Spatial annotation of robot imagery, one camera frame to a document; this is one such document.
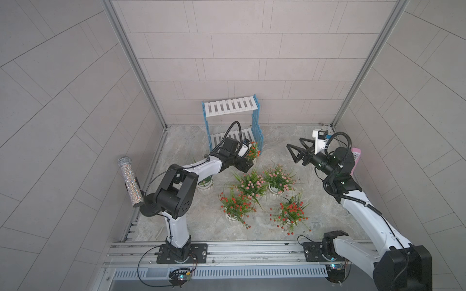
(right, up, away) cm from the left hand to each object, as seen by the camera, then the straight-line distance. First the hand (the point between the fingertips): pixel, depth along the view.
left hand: (248, 158), depth 94 cm
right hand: (+17, +8, -22) cm, 29 cm away
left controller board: (-26, -40, -29) cm, 56 cm away
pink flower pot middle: (0, -10, -18) cm, 21 cm away
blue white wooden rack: (-13, +21, -7) cm, 26 cm away
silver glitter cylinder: (-45, -6, -27) cm, 53 cm away
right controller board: (+33, -42, -25) cm, 59 cm away
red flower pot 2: (-5, -17, -25) cm, 31 cm away
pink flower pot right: (+13, -8, -14) cm, 21 cm away
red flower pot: (+2, +4, -6) cm, 7 cm away
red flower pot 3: (+16, -20, -22) cm, 33 cm away
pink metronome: (+48, +4, -13) cm, 50 cm away
